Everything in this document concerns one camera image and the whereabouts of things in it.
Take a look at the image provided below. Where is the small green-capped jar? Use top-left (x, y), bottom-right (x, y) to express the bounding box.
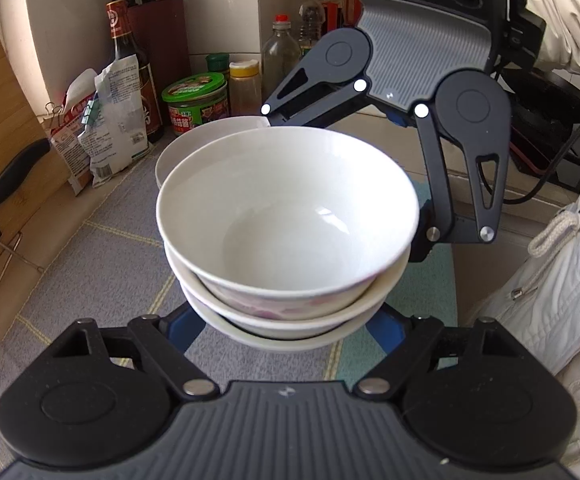
top-left (206, 53), bottom-right (231, 81)

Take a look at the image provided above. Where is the dark soy sauce bottle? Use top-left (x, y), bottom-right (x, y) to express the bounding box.
top-left (105, 0), bottom-right (165, 144)

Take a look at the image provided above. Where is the bamboo cutting board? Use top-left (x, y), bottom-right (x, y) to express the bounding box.
top-left (0, 27), bottom-right (88, 281)

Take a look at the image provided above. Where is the metal binder clip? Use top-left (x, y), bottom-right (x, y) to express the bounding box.
top-left (44, 101), bottom-right (68, 128)

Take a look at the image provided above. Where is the clear glass bottle red cap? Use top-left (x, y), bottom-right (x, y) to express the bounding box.
top-left (261, 14), bottom-right (303, 103)

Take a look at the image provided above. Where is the white and blue packet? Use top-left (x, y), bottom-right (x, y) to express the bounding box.
top-left (91, 57), bottom-right (151, 189)

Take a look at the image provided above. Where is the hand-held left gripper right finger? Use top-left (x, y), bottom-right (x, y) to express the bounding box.
top-left (354, 306), bottom-right (538, 403)

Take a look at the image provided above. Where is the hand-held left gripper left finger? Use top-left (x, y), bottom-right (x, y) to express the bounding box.
top-left (52, 306), bottom-right (219, 402)

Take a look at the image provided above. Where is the white bowl with pink flowers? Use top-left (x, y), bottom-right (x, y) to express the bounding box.
top-left (156, 126), bottom-right (421, 311)
top-left (164, 240), bottom-right (411, 333)

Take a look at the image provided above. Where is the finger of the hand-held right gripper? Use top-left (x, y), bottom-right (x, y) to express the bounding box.
top-left (410, 104), bottom-right (505, 263)
top-left (261, 67), bottom-right (369, 131)

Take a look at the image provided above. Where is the red and white packet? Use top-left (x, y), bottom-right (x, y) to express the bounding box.
top-left (49, 69), bottom-right (98, 197)

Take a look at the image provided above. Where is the spice jar with yellow lid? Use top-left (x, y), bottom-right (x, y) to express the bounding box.
top-left (228, 59), bottom-right (262, 117)

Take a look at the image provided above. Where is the metal wire rack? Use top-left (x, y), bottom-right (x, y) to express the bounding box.
top-left (0, 230), bottom-right (46, 321)

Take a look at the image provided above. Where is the plain white bowl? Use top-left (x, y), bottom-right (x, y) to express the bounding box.
top-left (180, 285), bottom-right (387, 353)

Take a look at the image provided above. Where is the bottle with red label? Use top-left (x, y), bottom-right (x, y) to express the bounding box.
top-left (316, 0), bottom-right (345, 31)

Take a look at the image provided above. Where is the oil bottle with green label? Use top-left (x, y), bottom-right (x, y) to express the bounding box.
top-left (297, 0), bottom-right (327, 58)

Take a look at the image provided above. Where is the black-handled kitchen knife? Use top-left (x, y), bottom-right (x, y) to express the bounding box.
top-left (0, 138), bottom-right (52, 286)

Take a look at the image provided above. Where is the sauce jar with green lid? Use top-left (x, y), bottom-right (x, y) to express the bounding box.
top-left (161, 72), bottom-right (229, 137)

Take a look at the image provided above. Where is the grey checked cloth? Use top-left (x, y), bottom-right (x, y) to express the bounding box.
top-left (0, 160), bottom-right (458, 480)

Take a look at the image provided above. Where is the dark red knife block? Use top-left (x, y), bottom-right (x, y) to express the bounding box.
top-left (127, 0), bottom-right (191, 106)

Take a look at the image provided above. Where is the black cable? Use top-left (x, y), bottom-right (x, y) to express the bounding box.
top-left (490, 50), bottom-right (580, 206)

